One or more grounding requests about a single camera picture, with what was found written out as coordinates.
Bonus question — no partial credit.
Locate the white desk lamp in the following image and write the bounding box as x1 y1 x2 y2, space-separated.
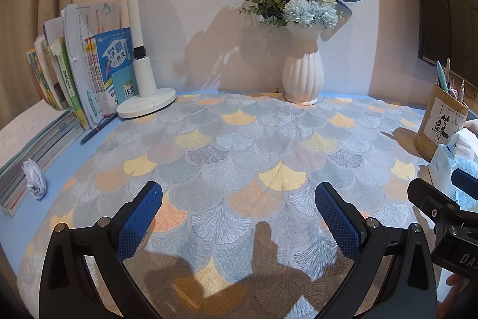
87 0 177 119

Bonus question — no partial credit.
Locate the stack of flat magazines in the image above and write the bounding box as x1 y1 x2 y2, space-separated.
0 109 82 219

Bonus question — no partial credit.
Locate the black pen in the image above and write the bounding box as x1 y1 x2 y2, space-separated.
79 113 120 146

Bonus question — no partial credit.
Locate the blue floral tissue pack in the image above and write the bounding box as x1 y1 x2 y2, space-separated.
427 126 478 213

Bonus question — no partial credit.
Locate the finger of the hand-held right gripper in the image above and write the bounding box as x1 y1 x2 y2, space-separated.
407 177 464 230
451 167 478 191

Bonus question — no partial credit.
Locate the crumpled white paper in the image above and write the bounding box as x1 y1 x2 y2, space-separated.
22 159 48 201

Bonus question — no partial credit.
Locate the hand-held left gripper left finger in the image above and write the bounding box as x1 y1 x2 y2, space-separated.
38 181 164 319

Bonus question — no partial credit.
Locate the white ribbed vase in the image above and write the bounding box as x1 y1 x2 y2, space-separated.
282 24 324 106

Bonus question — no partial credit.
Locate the person's right hand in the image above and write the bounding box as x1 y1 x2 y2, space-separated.
446 273 473 290

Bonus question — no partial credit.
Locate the row of upright books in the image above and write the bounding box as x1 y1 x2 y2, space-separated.
26 2 136 131

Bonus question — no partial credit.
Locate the fan pattern tablecloth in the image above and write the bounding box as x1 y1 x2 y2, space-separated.
17 92 449 319

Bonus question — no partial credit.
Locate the bamboo pen holder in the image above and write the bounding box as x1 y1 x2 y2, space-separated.
414 83 470 162

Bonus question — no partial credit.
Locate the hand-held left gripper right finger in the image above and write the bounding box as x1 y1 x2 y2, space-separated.
315 181 437 319

